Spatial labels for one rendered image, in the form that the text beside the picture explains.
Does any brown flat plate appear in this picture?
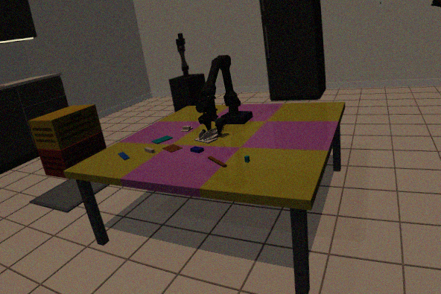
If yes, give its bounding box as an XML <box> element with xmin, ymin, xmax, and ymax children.
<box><xmin>162</xmin><ymin>144</ymin><xmax>182</xmax><ymax>153</ymax></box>

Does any brown flat bar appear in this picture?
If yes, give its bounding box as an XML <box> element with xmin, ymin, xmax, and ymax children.
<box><xmin>208</xmin><ymin>156</ymin><xmax>227</xmax><ymax>167</ymax></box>

